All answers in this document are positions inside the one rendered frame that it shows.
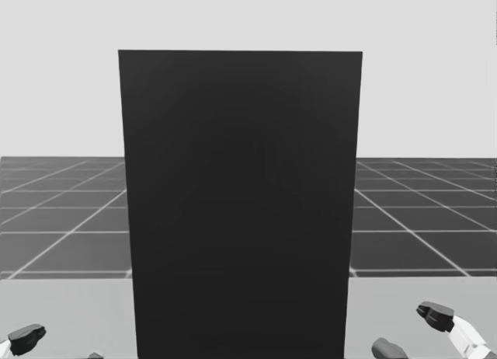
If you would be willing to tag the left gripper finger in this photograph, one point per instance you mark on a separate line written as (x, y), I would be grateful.
(24, 337)
(95, 356)

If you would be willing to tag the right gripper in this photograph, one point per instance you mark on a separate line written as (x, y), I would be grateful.
(478, 353)

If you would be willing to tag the black screen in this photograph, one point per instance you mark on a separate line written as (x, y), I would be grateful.
(240, 203)

